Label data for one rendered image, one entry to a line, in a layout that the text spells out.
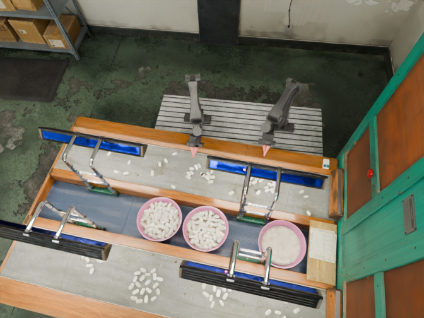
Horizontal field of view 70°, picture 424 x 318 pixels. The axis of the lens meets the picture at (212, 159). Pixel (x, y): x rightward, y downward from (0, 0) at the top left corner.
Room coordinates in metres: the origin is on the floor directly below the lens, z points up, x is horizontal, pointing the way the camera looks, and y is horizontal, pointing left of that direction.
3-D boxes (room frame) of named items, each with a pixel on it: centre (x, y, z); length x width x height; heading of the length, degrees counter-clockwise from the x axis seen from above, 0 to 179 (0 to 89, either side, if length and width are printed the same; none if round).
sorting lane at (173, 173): (0.86, 0.13, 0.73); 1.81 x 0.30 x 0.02; 75
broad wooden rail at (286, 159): (1.06, 0.08, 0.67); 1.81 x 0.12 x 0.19; 75
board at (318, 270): (0.31, -0.57, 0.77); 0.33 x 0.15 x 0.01; 165
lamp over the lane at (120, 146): (0.94, 0.66, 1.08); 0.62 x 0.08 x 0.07; 75
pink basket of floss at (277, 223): (0.37, -0.36, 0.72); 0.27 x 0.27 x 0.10
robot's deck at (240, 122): (1.03, -0.16, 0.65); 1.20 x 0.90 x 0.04; 79
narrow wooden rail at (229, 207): (0.69, 0.18, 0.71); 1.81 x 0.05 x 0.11; 75
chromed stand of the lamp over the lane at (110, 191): (0.86, 0.69, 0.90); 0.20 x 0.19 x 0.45; 75
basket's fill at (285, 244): (0.37, -0.36, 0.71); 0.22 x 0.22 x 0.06
